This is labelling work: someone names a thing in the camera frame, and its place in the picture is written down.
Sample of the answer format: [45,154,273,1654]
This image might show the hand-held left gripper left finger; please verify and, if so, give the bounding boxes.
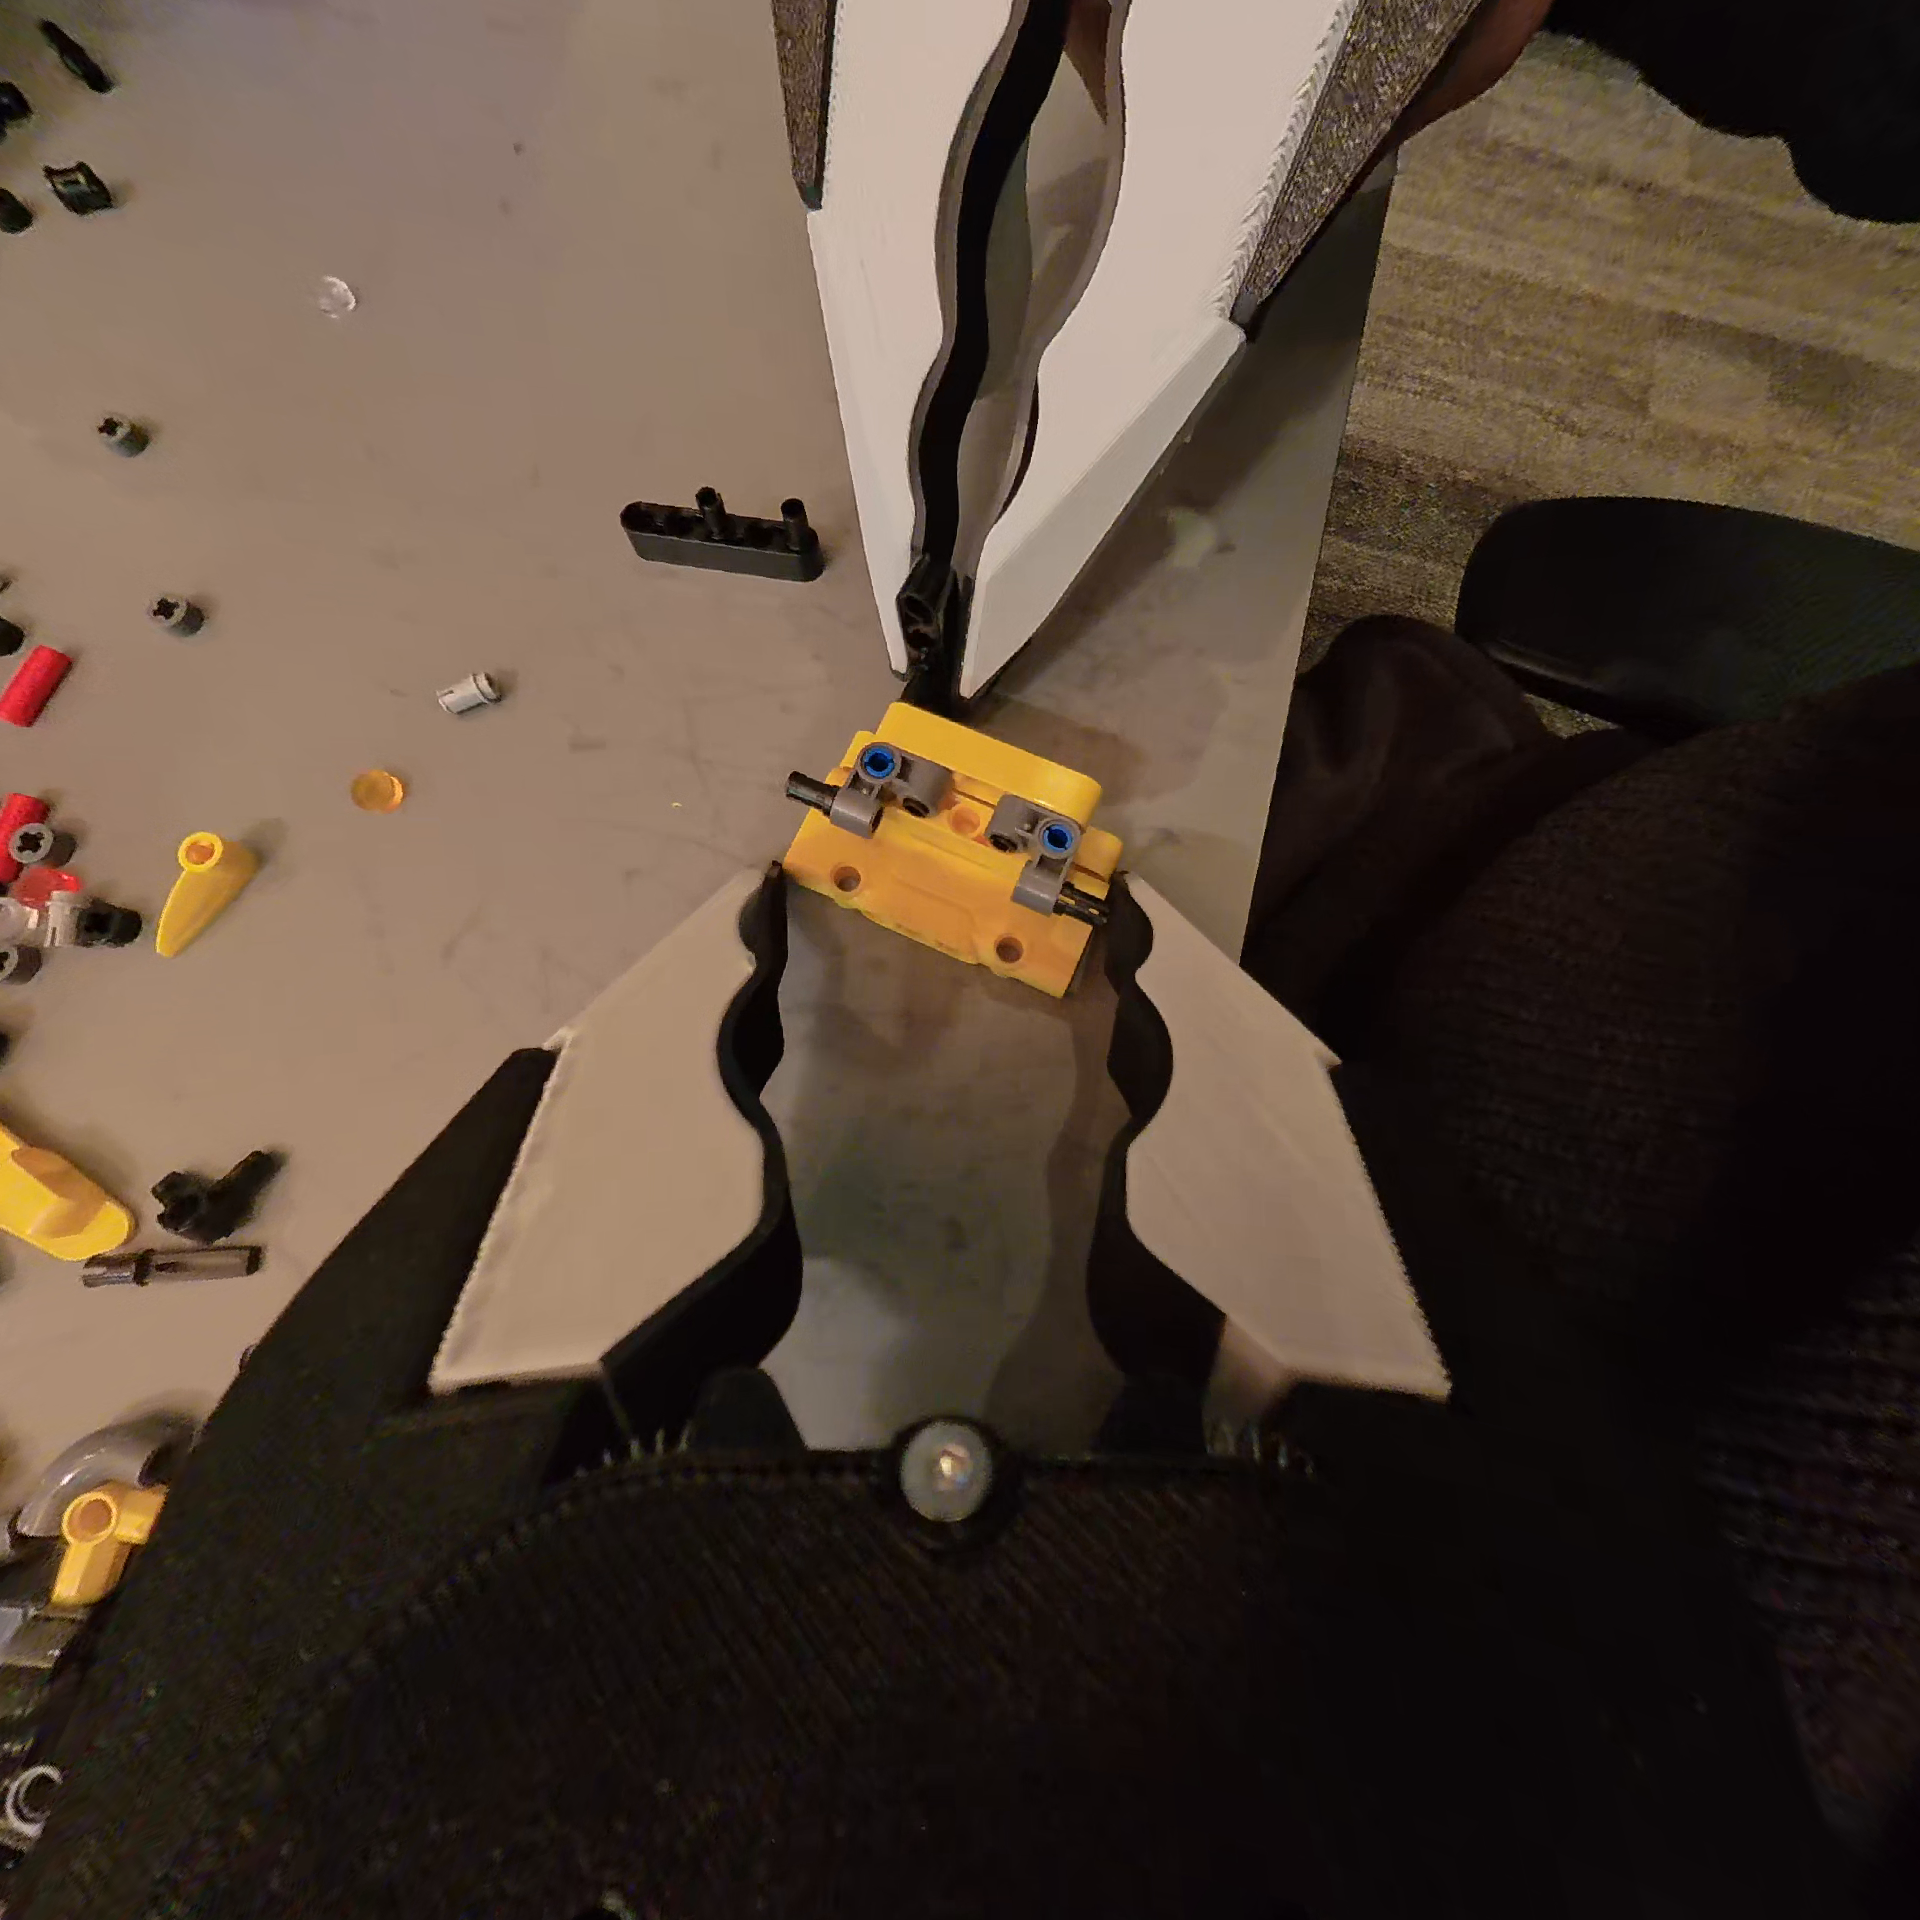
[427,866,805,1413]

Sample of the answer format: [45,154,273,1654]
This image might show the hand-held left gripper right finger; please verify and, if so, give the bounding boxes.
[1106,875,1455,1446]

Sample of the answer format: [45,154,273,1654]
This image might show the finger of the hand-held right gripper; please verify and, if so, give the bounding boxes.
[806,0,1041,681]
[957,0,1362,705]

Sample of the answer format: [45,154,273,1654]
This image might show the black beam with pins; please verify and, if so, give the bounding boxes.
[894,552,963,709]
[619,486,828,585]

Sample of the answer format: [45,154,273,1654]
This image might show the yellow brick assembly grey connectors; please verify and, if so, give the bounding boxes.
[780,703,1128,1005]

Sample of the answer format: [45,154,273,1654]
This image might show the person's dark clothing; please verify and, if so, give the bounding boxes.
[1245,615,1920,1920]

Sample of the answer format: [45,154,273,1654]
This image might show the yellow cone tooth piece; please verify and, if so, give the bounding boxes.
[155,832,260,960]

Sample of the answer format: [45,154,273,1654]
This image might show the pile of building brick pieces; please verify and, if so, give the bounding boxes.
[0,571,290,1863]

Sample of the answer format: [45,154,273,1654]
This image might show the black chair seat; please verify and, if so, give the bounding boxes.
[1455,499,1920,740]

